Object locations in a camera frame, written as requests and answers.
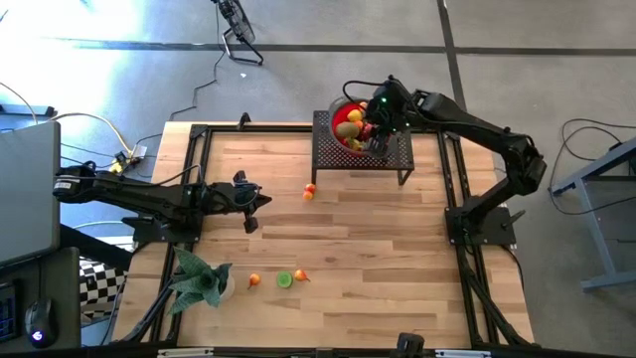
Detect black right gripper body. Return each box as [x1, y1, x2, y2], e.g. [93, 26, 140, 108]
[366, 74, 416, 160]

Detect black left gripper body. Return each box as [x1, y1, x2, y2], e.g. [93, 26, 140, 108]
[198, 169, 262, 235]

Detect red collapsible colander bowl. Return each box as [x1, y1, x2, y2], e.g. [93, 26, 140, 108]
[327, 96, 399, 160]

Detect black perforated metal shelf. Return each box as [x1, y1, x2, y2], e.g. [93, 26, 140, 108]
[311, 109, 415, 186]

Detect green plant in white pot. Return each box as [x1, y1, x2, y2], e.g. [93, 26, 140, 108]
[167, 246, 237, 315]

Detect white power strip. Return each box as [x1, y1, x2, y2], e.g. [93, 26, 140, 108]
[111, 144, 149, 175]

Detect white label strip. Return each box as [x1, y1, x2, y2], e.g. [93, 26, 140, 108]
[157, 347, 215, 358]
[435, 349, 492, 358]

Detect black white checkerboard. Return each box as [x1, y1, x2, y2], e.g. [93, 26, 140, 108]
[79, 257, 129, 319]

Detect black floor fan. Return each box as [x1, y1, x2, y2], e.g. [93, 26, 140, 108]
[211, 0, 265, 67]

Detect dark desk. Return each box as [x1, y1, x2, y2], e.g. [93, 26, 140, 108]
[0, 246, 83, 352]

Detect grey monitor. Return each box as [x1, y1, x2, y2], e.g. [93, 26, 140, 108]
[0, 120, 62, 268]

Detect black keyboard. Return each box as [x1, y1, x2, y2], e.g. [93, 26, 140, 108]
[0, 281, 22, 344]

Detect black aluminium table frame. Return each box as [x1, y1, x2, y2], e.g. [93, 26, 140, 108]
[111, 122, 536, 349]

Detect black fan cable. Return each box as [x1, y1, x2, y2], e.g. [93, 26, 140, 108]
[168, 47, 226, 122]

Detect black floor cable loop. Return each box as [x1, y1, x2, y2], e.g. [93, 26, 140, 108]
[554, 117, 636, 200]

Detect yellow floor cable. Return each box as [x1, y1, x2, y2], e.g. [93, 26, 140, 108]
[48, 111, 134, 184]

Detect black device with cable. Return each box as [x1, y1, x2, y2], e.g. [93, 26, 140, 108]
[396, 331, 426, 358]

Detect blue-grey table frame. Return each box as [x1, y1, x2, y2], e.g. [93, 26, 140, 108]
[548, 136, 636, 292]

